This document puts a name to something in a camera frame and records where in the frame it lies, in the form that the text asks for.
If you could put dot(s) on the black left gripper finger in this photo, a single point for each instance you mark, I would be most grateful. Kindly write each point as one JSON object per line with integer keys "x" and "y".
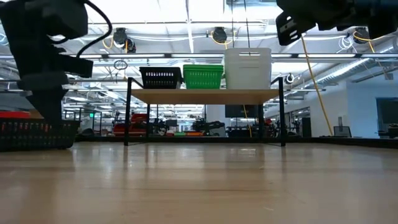
{"x": 49, "y": 104}

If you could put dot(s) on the green slotted plastic basket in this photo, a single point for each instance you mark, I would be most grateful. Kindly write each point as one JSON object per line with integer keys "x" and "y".
{"x": 203, "y": 70}
{"x": 203, "y": 81}
{"x": 203, "y": 66}

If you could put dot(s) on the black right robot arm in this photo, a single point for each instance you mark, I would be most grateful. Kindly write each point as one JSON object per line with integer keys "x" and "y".
{"x": 379, "y": 15}

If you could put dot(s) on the black background robot arm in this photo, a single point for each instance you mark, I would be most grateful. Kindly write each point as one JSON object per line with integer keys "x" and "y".
{"x": 208, "y": 126}

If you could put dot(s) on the wooden shelf with black legs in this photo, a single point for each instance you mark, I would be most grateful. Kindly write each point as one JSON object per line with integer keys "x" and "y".
{"x": 202, "y": 96}

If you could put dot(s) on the red bin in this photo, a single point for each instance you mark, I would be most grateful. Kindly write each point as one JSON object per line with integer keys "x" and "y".
{"x": 12, "y": 114}

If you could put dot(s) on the red tool cart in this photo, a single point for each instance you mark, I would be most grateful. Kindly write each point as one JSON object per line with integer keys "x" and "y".
{"x": 138, "y": 119}

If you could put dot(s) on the black aluminium table frame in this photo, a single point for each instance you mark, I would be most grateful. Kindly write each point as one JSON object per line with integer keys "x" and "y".
{"x": 342, "y": 141}

